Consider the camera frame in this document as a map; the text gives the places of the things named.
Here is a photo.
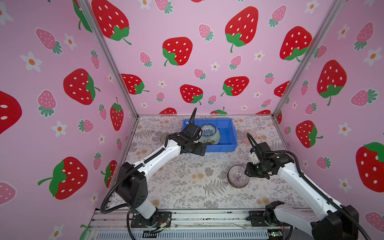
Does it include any green flower plate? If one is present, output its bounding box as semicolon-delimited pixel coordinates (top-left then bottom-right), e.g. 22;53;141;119
198;130;221;145

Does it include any purple striped bowl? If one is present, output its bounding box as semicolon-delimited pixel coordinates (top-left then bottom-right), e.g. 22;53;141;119
227;166;250;189

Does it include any blue patterned bowl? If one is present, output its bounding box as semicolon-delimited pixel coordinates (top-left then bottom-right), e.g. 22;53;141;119
200;123;218;139

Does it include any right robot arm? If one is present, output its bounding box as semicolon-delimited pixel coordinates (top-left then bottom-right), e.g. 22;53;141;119
245;140;360;240

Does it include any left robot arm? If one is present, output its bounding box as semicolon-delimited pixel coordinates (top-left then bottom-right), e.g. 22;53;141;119
115;123;207;221

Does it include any blue plastic bin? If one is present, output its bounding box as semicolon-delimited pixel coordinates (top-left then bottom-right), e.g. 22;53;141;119
195;119;238;153

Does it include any green glass cup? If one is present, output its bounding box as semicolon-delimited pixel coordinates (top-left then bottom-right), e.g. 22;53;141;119
160;134;168;144

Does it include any pink glass cup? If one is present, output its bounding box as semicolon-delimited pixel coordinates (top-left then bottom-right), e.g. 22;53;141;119
243;130;257;142

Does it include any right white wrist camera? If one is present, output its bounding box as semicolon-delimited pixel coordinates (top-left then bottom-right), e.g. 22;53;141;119
250;152;260;165

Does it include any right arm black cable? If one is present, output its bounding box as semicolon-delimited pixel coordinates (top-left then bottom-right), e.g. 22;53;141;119
245;132;371;240

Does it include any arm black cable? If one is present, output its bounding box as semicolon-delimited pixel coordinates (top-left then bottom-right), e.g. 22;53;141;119
245;132;371;240
99;107;198;214

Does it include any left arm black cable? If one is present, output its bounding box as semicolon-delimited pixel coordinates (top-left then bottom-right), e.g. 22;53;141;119
99;107;198;214

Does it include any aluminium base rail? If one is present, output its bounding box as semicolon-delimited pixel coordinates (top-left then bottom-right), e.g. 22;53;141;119
85;209;311;240

